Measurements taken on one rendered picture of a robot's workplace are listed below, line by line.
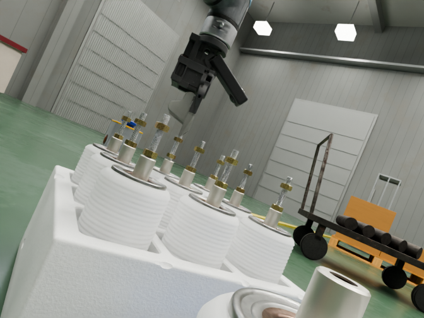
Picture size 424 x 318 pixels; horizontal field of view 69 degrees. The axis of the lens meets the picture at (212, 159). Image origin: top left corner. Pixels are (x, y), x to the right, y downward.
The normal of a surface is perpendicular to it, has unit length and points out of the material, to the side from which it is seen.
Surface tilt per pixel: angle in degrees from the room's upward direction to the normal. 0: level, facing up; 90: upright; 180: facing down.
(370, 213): 90
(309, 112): 90
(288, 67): 90
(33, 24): 90
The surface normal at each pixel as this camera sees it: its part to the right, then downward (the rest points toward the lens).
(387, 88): -0.55, -0.27
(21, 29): 0.73, 0.30
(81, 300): 0.44, 0.16
